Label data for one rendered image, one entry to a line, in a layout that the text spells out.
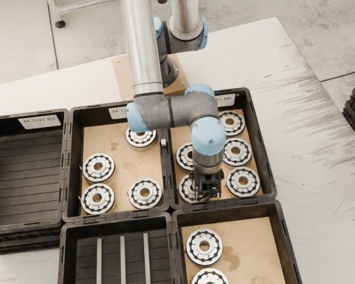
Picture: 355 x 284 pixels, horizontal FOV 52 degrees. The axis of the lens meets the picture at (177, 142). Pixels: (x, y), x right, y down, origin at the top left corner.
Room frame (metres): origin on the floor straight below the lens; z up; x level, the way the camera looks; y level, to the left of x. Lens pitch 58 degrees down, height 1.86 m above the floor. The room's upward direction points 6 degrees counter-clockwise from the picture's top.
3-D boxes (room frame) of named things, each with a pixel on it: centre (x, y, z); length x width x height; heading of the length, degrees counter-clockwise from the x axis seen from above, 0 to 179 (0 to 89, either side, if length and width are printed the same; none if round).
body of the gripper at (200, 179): (0.43, -0.07, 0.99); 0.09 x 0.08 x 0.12; 176
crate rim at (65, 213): (0.56, 0.19, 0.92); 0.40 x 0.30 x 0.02; 1
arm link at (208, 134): (0.44, -0.07, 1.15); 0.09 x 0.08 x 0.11; 1
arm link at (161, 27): (1.00, 0.06, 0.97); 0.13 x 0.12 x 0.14; 91
